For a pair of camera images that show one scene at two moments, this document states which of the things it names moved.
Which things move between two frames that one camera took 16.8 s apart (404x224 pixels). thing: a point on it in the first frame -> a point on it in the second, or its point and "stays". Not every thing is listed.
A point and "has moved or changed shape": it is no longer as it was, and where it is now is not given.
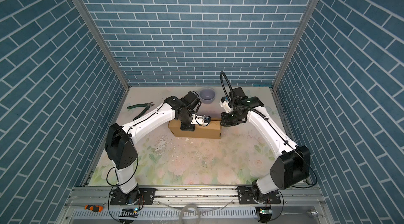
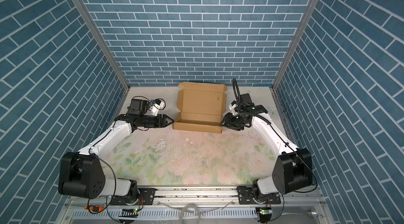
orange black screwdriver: x=96 y=208 stays
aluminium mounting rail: x=302 y=195 stays
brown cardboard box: x=212 y=131 has moved or changed shape
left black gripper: x=190 y=127 -> x=163 y=118
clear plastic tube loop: x=184 y=208 stays
